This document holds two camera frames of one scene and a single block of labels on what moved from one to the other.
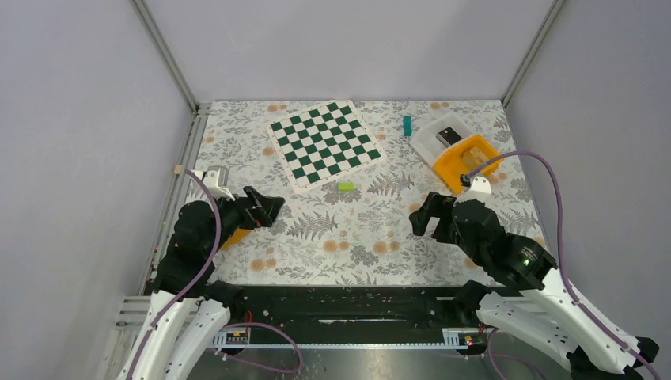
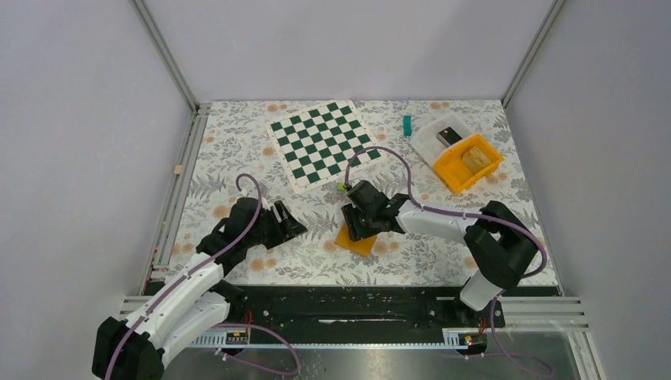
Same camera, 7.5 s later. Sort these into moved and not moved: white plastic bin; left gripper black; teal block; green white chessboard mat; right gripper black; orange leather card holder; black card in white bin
Moved: orange leather card holder; right gripper black; left gripper black
Not moved: teal block; white plastic bin; green white chessboard mat; black card in white bin
